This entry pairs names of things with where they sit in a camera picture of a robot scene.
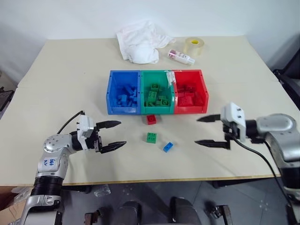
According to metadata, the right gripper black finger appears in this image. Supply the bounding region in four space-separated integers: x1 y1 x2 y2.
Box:
194 139 232 150
196 113 222 123

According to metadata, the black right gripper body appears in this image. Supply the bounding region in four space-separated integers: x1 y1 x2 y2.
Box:
222 122 240 142

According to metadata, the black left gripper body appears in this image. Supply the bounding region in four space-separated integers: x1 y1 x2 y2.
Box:
86 127 104 155

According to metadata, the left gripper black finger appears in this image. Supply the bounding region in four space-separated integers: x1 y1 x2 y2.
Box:
102 141 128 155
96 120 122 130

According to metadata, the red plastic bin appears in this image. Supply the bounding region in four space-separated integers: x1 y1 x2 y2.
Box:
172 69 210 115

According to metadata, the blue plastic bin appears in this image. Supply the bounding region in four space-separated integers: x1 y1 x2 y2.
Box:
106 69 143 115

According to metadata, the green plastic bin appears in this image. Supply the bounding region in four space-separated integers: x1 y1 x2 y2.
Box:
139 69 176 115

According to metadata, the white paper label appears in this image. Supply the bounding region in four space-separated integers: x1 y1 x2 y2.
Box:
165 71 177 89

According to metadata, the small white pink bottle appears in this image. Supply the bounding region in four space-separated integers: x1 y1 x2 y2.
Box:
167 48 196 66

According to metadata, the dark rounded shape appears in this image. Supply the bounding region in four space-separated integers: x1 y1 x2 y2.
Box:
169 196 203 225
118 201 143 225

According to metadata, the clear tape roll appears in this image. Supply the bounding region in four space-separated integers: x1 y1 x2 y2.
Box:
183 37 205 58

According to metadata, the crumpled white cloth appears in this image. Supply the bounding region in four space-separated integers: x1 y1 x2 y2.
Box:
116 20 177 65

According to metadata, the black crate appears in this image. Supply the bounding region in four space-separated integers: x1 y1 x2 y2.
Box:
0 86 15 118

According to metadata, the brown cardboard box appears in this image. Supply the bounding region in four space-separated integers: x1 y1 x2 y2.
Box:
0 186 33 225

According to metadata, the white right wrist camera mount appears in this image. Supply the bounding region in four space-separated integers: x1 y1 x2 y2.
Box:
221 102 247 143

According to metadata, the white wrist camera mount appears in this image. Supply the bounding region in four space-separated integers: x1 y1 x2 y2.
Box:
221 102 247 143
75 114 98 151

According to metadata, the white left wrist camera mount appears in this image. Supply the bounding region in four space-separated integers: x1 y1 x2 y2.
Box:
75 114 98 151

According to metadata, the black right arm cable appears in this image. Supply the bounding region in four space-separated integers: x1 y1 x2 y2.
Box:
231 137 293 208

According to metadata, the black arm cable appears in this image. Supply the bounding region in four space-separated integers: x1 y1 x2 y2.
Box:
231 137 293 208
57 109 85 135

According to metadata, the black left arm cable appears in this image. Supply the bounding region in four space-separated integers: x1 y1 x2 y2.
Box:
57 109 85 135

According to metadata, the brown black foot bracket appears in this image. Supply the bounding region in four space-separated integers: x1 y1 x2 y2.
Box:
206 204 233 225
84 209 104 225

